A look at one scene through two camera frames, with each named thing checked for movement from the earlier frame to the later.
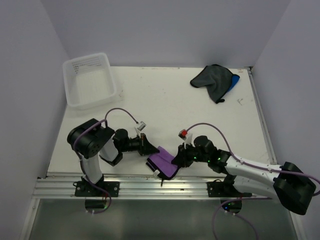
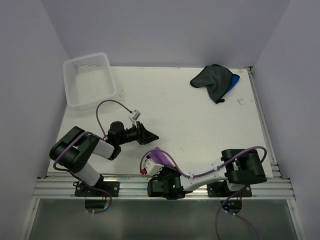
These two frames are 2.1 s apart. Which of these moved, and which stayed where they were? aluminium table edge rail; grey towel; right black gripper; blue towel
Moved: right black gripper
Stayed: grey towel; blue towel; aluminium table edge rail
